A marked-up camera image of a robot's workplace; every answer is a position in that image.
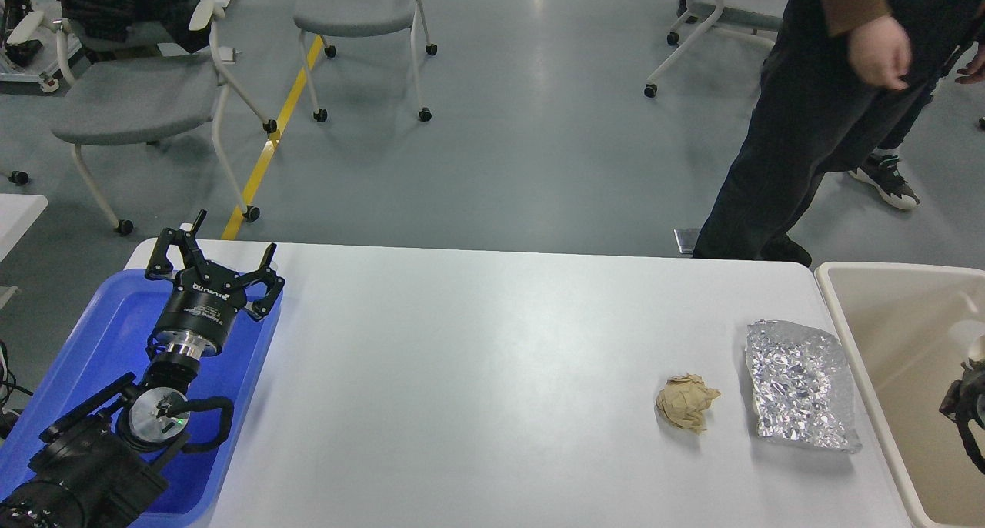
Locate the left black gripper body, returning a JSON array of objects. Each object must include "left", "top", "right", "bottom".
[{"left": 152, "top": 265, "right": 246, "bottom": 357}]

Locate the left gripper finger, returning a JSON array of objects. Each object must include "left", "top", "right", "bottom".
[
  {"left": 144, "top": 209, "right": 209, "bottom": 281},
  {"left": 232, "top": 242, "right": 285, "bottom": 321}
]

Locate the white paper cup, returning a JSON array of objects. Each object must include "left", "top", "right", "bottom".
[{"left": 967, "top": 335, "right": 985, "bottom": 364}]

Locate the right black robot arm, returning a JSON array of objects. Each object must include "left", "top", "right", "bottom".
[{"left": 938, "top": 359, "right": 984, "bottom": 474}]

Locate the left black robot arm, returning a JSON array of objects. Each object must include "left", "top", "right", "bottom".
[{"left": 2, "top": 215, "right": 285, "bottom": 527}]

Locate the person's hand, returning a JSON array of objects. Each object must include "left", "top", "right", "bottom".
[{"left": 847, "top": 15, "right": 912, "bottom": 91}]

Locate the blue plastic tray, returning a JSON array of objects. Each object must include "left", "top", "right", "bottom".
[{"left": 1, "top": 269, "right": 281, "bottom": 527}]

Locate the white side table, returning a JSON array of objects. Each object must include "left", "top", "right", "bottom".
[{"left": 1, "top": 192, "right": 48, "bottom": 261}]

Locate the grey chair with jacket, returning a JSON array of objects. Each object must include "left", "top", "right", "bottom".
[{"left": 52, "top": 0, "right": 278, "bottom": 236}]

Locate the equipment cart top left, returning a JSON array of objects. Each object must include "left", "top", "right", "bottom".
[{"left": 1, "top": 0, "right": 81, "bottom": 93}]

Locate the black jacket on chair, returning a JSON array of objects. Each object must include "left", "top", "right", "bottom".
[{"left": 57, "top": 0, "right": 210, "bottom": 52}]

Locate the grey chair centre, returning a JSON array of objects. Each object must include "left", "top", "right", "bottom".
[{"left": 292, "top": 0, "right": 439, "bottom": 122}]

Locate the crumpled brown paper ball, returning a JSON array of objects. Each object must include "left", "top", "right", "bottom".
[{"left": 655, "top": 373, "right": 722, "bottom": 434}]

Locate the grey chair right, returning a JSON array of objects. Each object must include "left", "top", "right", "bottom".
[{"left": 643, "top": 0, "right": 787, "bottom": 99}]

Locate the crumpled silver foil bag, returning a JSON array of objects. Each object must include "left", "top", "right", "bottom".
[{"left": 743, "top": 319, "right": 863, "bottom": 454}]

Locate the person in black trousers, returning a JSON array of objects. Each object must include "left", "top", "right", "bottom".
[{"left": 693, "top": 0, "right": 983, "bottom": 266}]

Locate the black green sneaker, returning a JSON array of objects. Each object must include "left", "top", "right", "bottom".
[{"left": 848, "top": 153, "right": 920, "bottom": 210}]

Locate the beige plastic bin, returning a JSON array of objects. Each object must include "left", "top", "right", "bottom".
[{"left": 815, "top": 262, "right": 984, "bottom": 527}]

